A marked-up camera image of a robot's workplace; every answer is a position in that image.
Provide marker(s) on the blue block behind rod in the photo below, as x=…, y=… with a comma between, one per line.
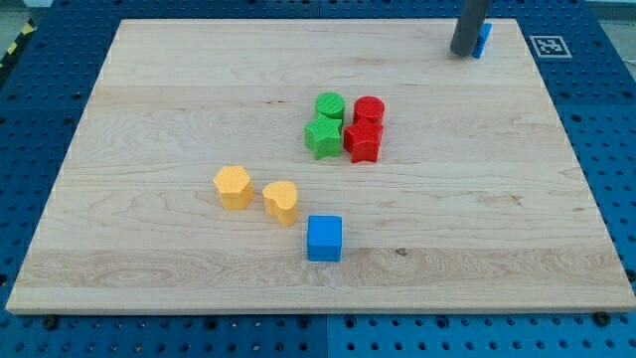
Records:
x=482, y=38

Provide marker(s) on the white fiducial marker tag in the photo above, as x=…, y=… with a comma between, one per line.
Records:
x=550, y=47

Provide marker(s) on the blue cube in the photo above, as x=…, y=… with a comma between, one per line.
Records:
x=324, y=238

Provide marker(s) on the green star block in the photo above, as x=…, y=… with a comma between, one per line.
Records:
x=323, y=136

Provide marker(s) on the yellow heart block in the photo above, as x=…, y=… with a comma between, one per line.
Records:
x=280, y=200

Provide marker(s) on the yellow hexagon block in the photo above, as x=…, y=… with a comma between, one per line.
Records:
x=234, y=187

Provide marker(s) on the black yellow hazard tape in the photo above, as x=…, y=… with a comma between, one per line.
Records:
x=18, y=46

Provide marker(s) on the red cylinder block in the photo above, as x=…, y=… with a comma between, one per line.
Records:
x=369, y=108

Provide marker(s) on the red star block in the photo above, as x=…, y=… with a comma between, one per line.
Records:
x=363, y=140

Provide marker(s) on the grey cylindrical pointer rod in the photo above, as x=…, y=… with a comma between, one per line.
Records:
x=468, y=27

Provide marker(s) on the green cylinder block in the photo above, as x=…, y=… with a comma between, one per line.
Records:
x=330, y=104

